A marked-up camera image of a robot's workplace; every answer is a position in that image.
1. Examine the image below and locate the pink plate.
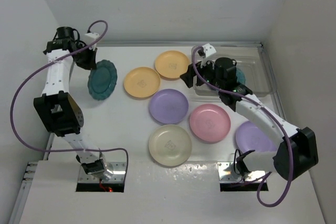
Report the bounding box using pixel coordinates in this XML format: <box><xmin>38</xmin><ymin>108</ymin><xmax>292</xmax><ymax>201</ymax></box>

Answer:
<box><xmin>189</xmin><ymin>103</ymin><xmax>231</xmax><ymax>143</ymax></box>

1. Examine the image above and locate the teal ornate plate front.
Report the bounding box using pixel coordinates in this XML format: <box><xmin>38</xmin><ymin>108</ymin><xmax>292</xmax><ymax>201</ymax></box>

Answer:
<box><xmin>236</xmin><ymin>68</ymin><xmax>246</xmax><ymax>85</ymax></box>

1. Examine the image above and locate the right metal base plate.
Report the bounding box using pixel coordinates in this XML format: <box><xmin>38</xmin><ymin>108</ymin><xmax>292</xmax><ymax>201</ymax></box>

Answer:
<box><xmin>217</xmin><ymin>162</ymin><xmax>266</xmax><ymax>184</ymax></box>

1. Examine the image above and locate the clear plastic bin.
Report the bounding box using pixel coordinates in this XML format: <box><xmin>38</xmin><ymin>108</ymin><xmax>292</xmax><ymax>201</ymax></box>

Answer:
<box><xmin>211</xmin><ymin>46</ymin><xmax>277</xmax><ymax>98</ymax></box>

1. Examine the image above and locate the cream plate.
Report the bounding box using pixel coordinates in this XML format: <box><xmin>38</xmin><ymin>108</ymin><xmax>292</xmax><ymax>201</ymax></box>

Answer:
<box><xmin>148</xmin><ymin>124</ymin><xmax>192</xmax><ymax>167</ymax></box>

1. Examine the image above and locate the purple plate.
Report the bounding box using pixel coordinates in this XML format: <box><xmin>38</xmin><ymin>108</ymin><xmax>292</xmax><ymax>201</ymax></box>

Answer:
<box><xmin>235</xmin><ymin>121</ymin><xmax>277</xmax><ymax>153</ymax></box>
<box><xmin>149</xmin><ymin>89</ymin><xmax>189</xmax><ymax>124</ymax></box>

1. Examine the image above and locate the yellow plate back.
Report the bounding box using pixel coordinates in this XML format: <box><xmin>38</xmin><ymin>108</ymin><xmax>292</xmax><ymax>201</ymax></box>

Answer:
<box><xmin>154</xmin><ymin>50</ymin><xmax>190</xmax><ymax>79</ymax></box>

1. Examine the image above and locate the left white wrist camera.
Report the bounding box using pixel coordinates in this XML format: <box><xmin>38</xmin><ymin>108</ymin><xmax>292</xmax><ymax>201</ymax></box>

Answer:
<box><xmin>82</xmin><ymin>32</ymin><xmax>100</xmax><ymax>51</ymax></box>

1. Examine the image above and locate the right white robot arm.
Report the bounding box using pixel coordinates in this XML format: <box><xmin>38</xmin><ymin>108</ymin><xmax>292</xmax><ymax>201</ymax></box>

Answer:
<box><xmin>180</xmin><ymin>57</ymin><xmax>319</xmax><ymax>182</ymax></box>

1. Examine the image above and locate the teal ornate plate back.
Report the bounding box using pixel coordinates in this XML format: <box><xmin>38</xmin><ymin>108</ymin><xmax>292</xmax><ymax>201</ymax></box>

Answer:
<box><xmin>87</xmin><ymin>60</ymin><xmax>118</xmax><ymax>101</ymax></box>

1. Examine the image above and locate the yellow plate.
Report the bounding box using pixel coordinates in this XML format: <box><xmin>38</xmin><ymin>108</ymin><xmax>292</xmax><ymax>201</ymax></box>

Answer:
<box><xmin>123</xmin><ymin>67</ymin><xmax>161</xmax><ymax>99</ymax></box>
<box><xmin>154</xmin><ymin>50</ymin><xmax>190</xmax><ymax>79</ymax></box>

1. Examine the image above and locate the yellow plate left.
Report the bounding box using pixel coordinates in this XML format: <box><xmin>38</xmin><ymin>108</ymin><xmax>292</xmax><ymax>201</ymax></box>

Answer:
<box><xmin>123</xmin><ymin>67</ymin><xmax>161</xmax><ymax>99</ymax></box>

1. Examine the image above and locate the teal ornate plate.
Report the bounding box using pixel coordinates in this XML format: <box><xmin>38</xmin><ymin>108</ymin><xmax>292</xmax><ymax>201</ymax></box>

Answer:
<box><xmin>236</xmin><ymin>68</ymin><xmax>246</xmax><ymax>85</ymax></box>
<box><xmin>87</xmin><ymin>60</ymin><xmax>118</xmax><ymax>101</ymax></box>

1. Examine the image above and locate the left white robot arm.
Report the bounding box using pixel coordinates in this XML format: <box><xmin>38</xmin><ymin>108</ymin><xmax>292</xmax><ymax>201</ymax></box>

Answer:
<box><xmin>34</xmin><ymin>27</ymin><xmax>108</xmax><ymax>180</ymax></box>

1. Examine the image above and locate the purple plate centre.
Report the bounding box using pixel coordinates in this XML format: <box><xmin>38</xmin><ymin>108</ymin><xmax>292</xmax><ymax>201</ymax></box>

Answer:
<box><xmin>149</xmin><ymin>89</ymin><xmax>189</xmax><ymax>124</ymax></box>

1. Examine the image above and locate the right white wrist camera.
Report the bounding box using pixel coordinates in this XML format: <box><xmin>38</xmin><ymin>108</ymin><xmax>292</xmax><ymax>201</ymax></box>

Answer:
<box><xmin>197</xmin><ymin>43</ymin><xmax>217</xmax><ymax>67</ymax></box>

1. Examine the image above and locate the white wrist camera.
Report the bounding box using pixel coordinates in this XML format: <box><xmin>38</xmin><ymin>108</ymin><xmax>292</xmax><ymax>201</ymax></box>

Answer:
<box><xmin>197</xmin><ymin>43</ymin><xmax>217</xmax><ymax>67</ymax></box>
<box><xmin>82</xmin><ymin>32</ymin><xmax>100</xmax><ymax>51</ymax></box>

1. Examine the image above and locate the purple plate right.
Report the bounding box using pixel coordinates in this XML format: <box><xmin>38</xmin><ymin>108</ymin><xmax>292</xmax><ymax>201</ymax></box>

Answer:
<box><xmin>235</xmin><ymin>121</ymin><xmax>277</xmax><ymax>153</ymax></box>

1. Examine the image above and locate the metal base plate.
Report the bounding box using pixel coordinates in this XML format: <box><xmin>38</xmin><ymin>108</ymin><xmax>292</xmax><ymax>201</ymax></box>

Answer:
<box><xmin>77</xmin><ymin>162</ymin><xmax>126</xmax><ymax>184</ymax></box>
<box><xmin>217</xmin><ymin>162</ymin><xmax>266</xmax><ymax>184</ymax></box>

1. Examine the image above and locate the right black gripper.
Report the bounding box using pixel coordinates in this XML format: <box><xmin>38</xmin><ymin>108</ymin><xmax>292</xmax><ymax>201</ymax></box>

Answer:
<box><xmin>180</xmin><ymin>56</ymin><xmax>223</xmax><ymax>91</ymax></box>

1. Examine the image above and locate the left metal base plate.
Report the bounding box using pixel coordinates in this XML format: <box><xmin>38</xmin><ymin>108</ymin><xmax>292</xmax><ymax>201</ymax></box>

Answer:
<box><xmin>77</xmin><ymin>162</ymin><xmax>126</xmax><ymax>184</ymax></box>

